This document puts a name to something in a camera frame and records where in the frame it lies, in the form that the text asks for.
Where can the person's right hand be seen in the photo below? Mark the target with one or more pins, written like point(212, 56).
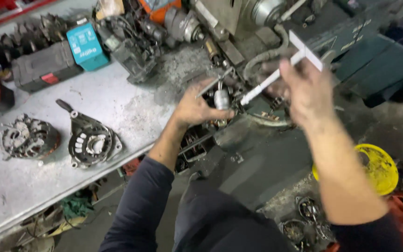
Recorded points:
point(308, 96)

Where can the person's left hand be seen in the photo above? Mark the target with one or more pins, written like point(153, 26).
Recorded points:
point(192, 106)

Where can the person's right fingers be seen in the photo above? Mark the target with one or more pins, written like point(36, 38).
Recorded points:
point(289, 75)

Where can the white T-shaped tool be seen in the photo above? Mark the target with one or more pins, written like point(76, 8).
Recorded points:
point(268, 81)

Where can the small silver metal cylinder part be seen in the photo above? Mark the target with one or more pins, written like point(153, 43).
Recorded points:
point(221, 99)

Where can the thin grey metal rod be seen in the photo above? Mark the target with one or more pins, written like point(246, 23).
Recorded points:
point(219, 79)

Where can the grey metal lathe machine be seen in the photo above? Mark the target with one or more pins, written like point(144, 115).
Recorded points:
point(355, 45)

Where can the drawer of metal parts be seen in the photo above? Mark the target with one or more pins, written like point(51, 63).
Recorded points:
point(194, 147)

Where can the yellow plastic bucket lid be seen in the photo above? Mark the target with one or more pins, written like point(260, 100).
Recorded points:
point(380, 169)

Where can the orange machine part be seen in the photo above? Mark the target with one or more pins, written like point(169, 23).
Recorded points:
point(161, 8)

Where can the heap of metal parts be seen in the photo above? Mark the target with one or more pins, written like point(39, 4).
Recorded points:
point(303, 220)

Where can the greasy starter motor assembly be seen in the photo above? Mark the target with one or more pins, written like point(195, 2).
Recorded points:
point(133, 47)

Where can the person's dark clothed body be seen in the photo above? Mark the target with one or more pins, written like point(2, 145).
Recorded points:
point(215, 220)

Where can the teal cardboard box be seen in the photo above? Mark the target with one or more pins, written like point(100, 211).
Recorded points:
point(86, 46)

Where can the grey alternator housing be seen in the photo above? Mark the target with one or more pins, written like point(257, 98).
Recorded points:
point(91, 141)

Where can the dark grey plastic tool case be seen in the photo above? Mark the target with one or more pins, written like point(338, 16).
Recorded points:
point(44, 68)

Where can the green cloth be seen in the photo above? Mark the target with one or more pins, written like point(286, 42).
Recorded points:
point(76, 206)

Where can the row of dark alternator rotors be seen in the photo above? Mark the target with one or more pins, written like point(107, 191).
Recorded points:
point(26, 36)

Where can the cluttered shelf under table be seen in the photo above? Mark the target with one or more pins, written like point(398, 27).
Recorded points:
point(58, 217)

